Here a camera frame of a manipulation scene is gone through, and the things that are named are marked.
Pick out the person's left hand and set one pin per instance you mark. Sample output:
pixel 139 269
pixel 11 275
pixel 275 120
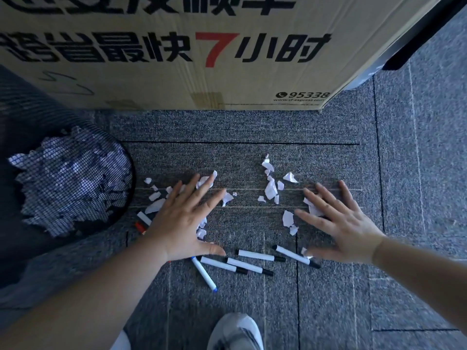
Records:
pixel 175 229

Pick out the person's right hand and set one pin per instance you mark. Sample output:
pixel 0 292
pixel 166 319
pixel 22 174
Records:
pixel 350 236

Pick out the person's right thumb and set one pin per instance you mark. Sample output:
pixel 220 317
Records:
pixel 319 254

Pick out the person's left middle finger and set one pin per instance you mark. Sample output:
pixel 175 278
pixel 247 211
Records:
pixel 203 196

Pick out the person's left thumb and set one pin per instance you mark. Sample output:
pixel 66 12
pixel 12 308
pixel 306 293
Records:
pixel 213 249

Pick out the person's left little finger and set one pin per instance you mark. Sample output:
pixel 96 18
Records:
pixel 173 196

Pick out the person's right middle finger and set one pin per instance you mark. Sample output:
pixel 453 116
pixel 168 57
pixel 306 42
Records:
pixel 324 205

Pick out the person's right little finger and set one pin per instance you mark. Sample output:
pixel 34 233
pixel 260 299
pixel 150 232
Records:
pixel 348 196

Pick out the person's right forearm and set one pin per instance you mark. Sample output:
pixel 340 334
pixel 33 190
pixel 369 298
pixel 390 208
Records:
pixel 423 273

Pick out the person's left forearm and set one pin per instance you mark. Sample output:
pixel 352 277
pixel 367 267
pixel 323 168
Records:
pixel 95 298

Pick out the white marker with black cap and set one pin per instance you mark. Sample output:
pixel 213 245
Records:
pixel 257 255
pixel 219 264
pixel 248 266
pixel 293 256
pixel 144 217

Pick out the white marker with blue cap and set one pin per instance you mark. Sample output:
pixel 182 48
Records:
pixel 203 274

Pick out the red marker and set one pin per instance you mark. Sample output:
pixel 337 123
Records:
pixel 140 227

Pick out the scattered white paper scraps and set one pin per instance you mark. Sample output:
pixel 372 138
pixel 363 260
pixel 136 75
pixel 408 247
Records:
pixel 270 189

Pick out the white sneaker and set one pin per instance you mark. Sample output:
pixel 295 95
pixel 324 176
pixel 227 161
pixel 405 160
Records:
pixel 235 333

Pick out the pile of binned paper scraps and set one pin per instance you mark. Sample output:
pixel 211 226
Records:
pixel 69 178

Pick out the large printed cardboard box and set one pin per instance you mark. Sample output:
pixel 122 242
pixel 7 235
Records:
pixel 182 80

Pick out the black mesh waste basket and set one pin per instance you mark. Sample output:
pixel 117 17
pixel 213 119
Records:
pixel 22 105

